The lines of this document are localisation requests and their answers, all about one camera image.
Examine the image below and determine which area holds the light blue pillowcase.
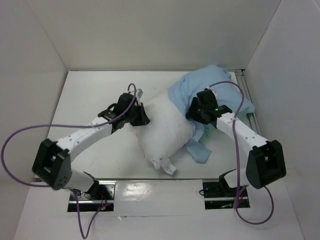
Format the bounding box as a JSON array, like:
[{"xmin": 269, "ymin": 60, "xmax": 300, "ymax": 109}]
[{"xmin": 167, "ymin": 65, "xmax": 255, "ymax": 164}]

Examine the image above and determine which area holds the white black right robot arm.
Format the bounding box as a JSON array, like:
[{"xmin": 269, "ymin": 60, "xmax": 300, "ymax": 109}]
[{"xmin": 186, "ymin": 89, "xmax": 287, "ymax": 196}]

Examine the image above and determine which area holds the aluminium frame rail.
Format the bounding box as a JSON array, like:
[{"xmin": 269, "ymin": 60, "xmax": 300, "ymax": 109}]
[{"xmin": 234, "ymin": 68, "xmax": 276, "ymax": 178}]

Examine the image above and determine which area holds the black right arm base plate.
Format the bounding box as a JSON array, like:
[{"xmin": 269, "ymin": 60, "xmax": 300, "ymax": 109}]
[{"xmin": 198, "ymin": 179, "xmax": 237, "ymax": 210}]

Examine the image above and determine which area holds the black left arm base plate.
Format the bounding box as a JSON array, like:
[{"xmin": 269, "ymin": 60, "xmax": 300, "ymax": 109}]
[{"xmin": 67, "ymin": 181, "xmax": 116, "ymax": 213}]

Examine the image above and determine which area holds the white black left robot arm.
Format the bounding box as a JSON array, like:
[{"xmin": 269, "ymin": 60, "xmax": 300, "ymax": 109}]
[{"xmin": 32, "ymin": 89, "xmax": 150, "ymax": 200}]

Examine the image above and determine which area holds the white pillow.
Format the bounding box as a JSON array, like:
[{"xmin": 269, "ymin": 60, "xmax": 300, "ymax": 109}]
[{"xmin": 134, "ymin": 91, "xmax": 194, "ymax": 175}]

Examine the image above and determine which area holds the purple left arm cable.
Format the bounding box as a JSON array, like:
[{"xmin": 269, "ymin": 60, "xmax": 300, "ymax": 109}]
[{"xmin": 0, "ymin": 83, "xmax": 138, "ymax": 240}]

